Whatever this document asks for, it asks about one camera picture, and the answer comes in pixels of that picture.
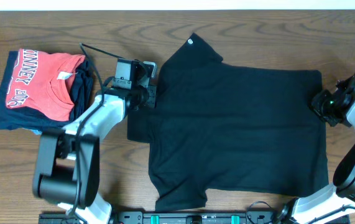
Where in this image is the black t-shirt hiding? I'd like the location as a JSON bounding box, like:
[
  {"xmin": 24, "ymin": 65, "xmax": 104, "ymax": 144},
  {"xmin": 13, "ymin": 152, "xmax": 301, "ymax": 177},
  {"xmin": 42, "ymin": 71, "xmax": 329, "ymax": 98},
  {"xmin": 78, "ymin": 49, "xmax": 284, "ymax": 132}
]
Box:
[{"xmin": 127, "ymin": 34, "xmax": 328, "ymax": 212}]

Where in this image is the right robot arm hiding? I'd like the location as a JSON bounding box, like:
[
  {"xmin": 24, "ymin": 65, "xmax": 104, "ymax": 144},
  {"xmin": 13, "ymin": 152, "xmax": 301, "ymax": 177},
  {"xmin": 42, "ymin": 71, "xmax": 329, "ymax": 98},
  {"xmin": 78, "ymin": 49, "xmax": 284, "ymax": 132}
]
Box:
[{"xmin": 272, "ymin": 74, "xmax": 355, "ymax": 223}]

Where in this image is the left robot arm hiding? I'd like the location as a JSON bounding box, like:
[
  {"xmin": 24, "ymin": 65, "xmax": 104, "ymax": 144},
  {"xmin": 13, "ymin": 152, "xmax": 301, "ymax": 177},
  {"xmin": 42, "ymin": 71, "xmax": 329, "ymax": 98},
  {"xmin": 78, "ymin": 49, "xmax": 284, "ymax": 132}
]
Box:
[{"xmin": 32, "ymin": 85, "xmax": 156, "ymax": 223}]

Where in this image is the red folded t-shirt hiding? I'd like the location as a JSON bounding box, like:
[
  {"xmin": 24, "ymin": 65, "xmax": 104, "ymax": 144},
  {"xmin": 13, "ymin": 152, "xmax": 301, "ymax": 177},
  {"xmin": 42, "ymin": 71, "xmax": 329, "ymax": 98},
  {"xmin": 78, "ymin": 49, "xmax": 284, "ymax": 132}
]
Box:
[{"xmin": 6, "ymin": 49, "xmax": 85, "ymax": 121}]

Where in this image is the navy folded t-shirt stack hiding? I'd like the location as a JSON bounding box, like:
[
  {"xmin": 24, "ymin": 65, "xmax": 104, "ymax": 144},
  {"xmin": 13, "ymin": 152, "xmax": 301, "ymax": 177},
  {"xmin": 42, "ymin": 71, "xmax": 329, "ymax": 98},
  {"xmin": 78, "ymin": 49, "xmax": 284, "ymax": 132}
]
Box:
[{"xmin": 0, "ymin": 51, "xmax": 93, "ymax": 134}]

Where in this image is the black mounting rail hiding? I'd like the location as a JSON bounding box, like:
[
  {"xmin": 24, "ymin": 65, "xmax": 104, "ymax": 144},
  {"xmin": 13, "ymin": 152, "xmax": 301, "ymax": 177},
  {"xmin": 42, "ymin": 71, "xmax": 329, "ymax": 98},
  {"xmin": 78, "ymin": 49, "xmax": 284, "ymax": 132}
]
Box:
[{"xmin": 38, "ymin": 211, "xmax": 351, "ymax": 224}]

